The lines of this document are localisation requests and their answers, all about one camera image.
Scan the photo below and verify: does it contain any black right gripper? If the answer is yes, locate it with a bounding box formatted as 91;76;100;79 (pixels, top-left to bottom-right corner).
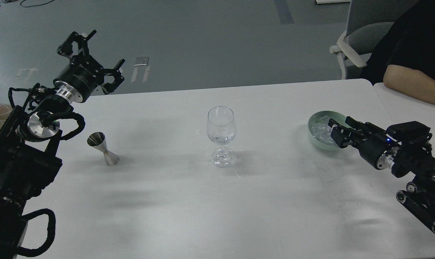
328;116;398;169

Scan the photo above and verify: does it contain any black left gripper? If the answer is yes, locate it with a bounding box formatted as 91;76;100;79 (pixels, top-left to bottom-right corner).
53;30;125;103

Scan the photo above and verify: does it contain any steel double jigger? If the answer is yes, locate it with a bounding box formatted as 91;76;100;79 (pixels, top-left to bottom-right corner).
86;132;120;166

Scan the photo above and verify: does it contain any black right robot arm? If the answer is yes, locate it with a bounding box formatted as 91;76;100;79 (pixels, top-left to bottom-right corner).
328;117;435;234

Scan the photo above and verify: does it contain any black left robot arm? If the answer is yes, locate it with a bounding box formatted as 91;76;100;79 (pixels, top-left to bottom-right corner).
0;31;125;259

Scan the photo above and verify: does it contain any pile of ice cubes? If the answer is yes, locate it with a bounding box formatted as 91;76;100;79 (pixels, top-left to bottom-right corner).
309;122;337;146

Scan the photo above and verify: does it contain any clear wine glass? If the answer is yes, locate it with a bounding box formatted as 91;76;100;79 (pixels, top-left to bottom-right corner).
207;105;237;168

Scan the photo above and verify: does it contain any green bowl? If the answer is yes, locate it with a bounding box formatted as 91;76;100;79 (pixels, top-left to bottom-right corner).
307;110;349;151

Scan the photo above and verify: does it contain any person in black shirt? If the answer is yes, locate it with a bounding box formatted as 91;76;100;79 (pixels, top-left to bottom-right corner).
360;0;435;105

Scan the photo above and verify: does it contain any grey office chair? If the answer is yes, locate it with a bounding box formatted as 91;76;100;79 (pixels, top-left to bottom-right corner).
329;0;417;80

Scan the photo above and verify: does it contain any black floor cable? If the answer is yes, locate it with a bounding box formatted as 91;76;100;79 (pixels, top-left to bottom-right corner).
0;0;56;15

